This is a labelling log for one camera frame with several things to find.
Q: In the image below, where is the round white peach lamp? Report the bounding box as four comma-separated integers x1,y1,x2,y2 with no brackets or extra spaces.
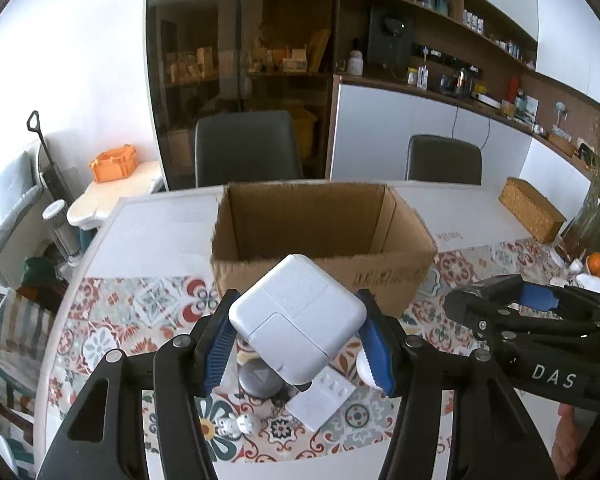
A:
355,349,380,390

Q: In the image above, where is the dark grey chair left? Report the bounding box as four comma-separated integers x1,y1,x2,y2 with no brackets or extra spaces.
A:
194,110,302,188

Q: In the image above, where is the dark grey chair right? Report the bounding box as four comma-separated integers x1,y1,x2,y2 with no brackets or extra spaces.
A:
406,134,482,185

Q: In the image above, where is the dark glass display cabinet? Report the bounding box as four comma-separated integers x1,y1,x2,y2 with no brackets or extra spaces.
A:
146,0,338,190

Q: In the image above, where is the patterned tile table mat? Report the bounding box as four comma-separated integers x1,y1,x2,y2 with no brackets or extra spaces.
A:
47,236,581,466

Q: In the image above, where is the wooden wall shelf unit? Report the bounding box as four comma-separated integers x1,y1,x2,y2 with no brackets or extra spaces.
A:
329,0,600,180

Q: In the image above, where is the small white robot figurine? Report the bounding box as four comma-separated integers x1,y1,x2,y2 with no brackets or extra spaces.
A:
215,414,262,439

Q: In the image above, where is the white wall charger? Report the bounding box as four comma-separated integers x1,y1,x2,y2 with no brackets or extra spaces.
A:
285,366,356,432

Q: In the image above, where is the dark grey chair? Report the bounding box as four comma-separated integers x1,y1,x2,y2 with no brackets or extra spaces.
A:
194,110,302,188
406,134,482,185

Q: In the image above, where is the white cylindrical air purifier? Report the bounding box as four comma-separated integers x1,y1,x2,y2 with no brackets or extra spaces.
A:
42,200,82,266

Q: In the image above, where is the white jar on counter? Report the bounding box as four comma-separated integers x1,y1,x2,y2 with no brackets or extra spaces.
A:
347,50,364,76

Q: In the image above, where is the upright vacuum cleaner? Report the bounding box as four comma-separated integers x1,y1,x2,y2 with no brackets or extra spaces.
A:
27,110,73,206

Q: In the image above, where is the cream flower-shaped side table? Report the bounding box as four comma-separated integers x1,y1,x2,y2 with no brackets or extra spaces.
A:
67,162,163,231

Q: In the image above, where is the striped fabric chair cushion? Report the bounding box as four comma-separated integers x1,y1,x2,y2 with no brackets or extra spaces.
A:
0,289,54,416

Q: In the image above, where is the round grey earbud case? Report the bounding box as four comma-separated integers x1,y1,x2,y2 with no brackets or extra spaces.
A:
238,359,285,400

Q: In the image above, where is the woven wicker box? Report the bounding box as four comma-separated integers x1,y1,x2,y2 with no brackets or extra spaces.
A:
498,177,566,244

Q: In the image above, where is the grey sofa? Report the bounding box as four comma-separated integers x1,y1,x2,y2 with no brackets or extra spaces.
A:
0,148,50,294

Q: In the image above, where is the orange plastic crate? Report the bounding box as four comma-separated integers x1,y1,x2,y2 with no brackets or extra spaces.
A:
90,144,138,183

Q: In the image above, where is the white square power adapter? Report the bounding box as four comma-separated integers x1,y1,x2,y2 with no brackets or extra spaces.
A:
228,254,366,386

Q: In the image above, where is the black coffee machine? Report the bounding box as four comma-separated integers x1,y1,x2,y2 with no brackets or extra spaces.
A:
366,8,413,75

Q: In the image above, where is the brown cardboard box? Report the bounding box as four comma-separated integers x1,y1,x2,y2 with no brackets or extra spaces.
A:
211,182,438,318

